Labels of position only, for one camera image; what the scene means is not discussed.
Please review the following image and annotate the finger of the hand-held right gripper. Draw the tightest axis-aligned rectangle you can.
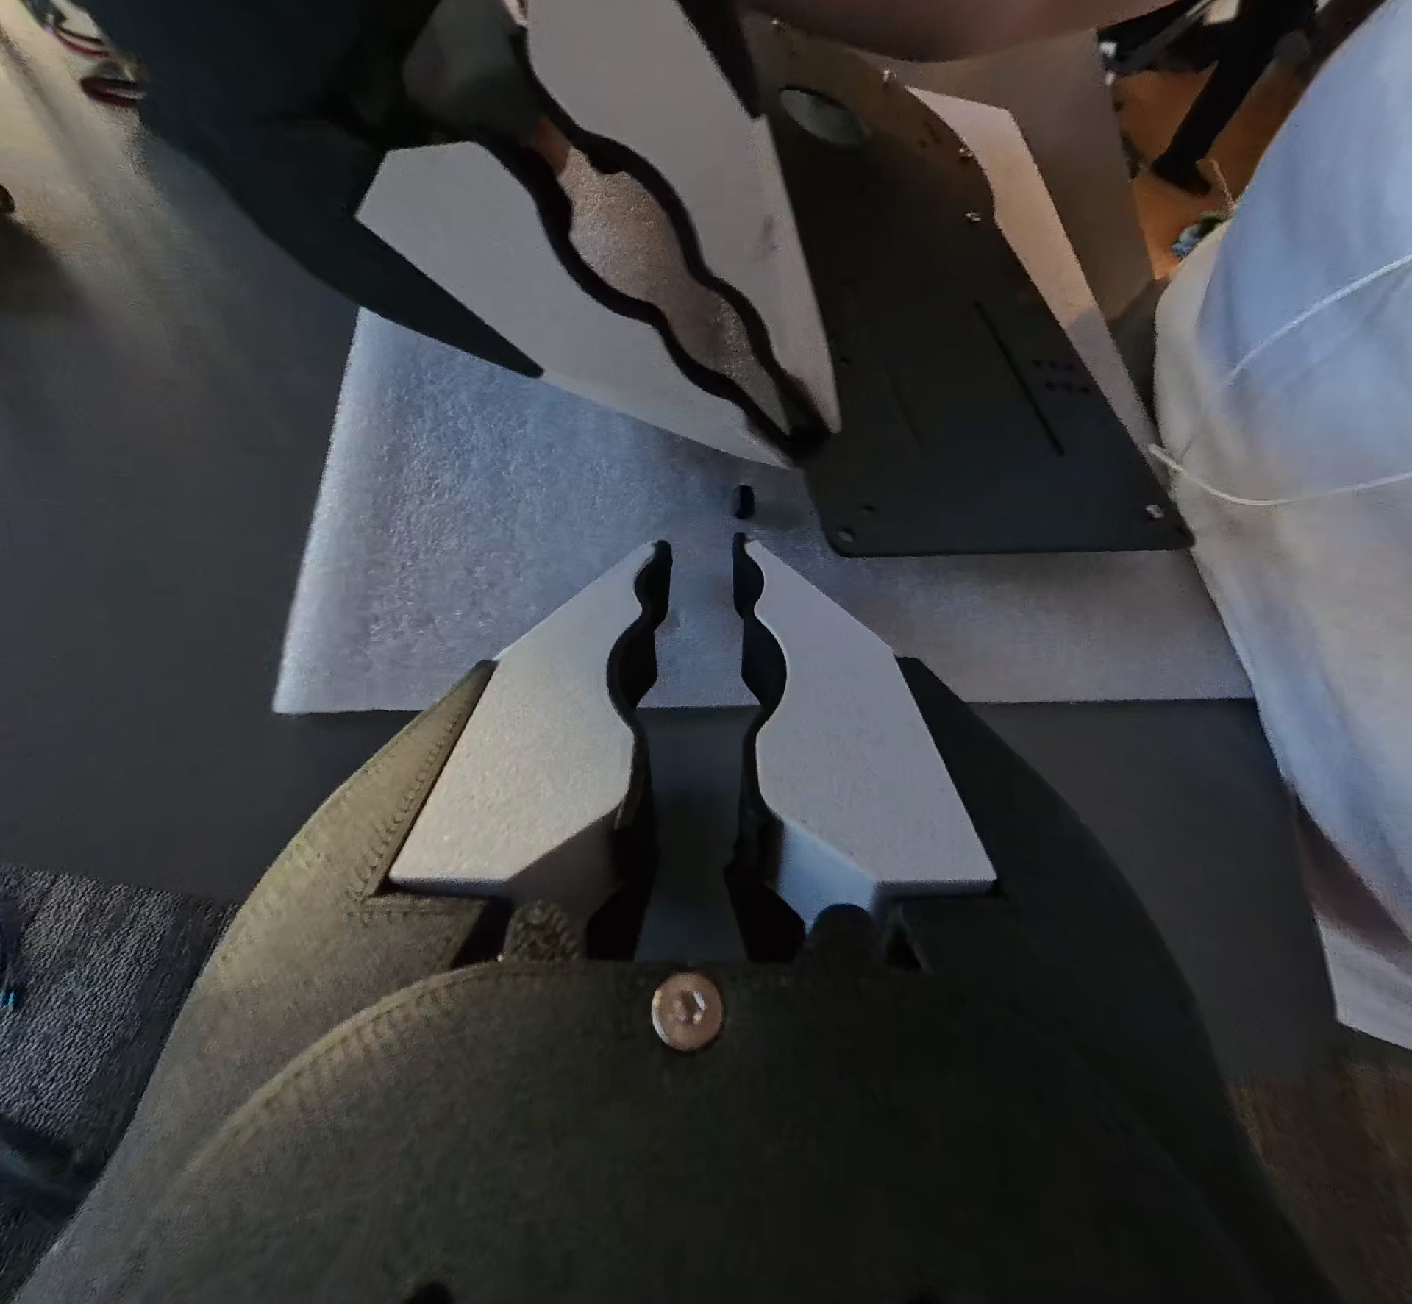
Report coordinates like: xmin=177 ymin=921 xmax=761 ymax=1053
xmin=354 ymin=138 xmax=799 ymax=472
xmin=520 ymin=0 xmax=846 ymax=436

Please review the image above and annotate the dark grey desk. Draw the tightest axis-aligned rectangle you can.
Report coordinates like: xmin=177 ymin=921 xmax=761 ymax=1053
xmin=0 ymin=0 xmax=1337 ymax=1106

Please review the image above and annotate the black office chair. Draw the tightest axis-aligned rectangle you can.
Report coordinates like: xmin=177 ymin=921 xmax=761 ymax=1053
xmin=1104 ymin=0 xmax=1326 ymax=195

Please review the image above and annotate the black metal plate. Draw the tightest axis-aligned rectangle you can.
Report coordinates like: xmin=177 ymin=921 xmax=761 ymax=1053
xmin=741 ymin=11 xmax=1196 ymax=560

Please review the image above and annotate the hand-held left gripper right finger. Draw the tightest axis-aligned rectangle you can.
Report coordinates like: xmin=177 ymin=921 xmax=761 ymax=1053
xmin=732 ymin=534 xmax=1000 ymax=921

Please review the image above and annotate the white foam sheet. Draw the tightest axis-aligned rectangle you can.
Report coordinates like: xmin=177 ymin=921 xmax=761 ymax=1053
xmin=272 ymin=35 xmax=1262 ymax=717

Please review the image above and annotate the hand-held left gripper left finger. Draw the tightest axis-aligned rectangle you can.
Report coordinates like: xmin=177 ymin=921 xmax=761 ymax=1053
xmin=386 ymin=541 xmax=675 ymax=904

